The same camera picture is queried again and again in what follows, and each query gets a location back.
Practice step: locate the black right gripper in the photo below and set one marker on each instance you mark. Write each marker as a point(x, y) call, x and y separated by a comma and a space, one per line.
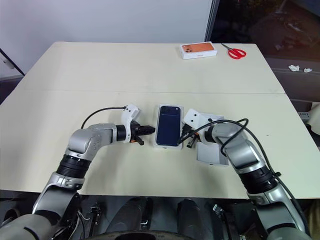
point(192, 141)

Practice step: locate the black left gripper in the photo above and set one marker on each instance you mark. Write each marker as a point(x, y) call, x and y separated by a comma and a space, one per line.
point(135, 131)

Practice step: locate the dark blue smartphone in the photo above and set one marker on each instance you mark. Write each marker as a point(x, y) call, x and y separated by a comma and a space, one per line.
point(168, 126)

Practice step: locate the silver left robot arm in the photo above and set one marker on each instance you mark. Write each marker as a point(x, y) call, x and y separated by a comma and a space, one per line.
point(82, 142)

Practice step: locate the white phone box base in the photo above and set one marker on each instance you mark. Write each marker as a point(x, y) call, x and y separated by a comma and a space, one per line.
point(167, 148)

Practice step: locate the white phone box lid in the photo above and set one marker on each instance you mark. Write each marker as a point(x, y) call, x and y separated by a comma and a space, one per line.
point(212, 156)

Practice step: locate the white box with orange phone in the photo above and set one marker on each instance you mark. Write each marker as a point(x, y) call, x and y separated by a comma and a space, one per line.
point(198, 51)

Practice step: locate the grey power strip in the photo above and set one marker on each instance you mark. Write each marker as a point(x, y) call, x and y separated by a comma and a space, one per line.
point(304, 115)

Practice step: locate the crumpled white paper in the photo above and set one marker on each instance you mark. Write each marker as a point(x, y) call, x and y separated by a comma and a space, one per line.
point(294, 67)
point(308, 70)

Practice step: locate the white rounded object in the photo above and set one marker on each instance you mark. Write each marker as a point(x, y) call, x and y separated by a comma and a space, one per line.
point(315, 117)

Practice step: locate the black framed panel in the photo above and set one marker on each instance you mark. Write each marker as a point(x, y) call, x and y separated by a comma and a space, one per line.
point(12, 65)

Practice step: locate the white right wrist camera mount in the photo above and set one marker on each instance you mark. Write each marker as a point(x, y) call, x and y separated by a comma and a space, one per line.
point(193, 117)

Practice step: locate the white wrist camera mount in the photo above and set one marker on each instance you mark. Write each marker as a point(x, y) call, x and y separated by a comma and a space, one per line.
point(193, 117)
point(130, 112)

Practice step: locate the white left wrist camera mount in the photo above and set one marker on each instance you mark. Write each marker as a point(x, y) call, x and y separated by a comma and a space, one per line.
point(130, 112)

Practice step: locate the grey partition post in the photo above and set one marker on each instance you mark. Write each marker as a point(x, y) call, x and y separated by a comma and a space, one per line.
point(212, 20)

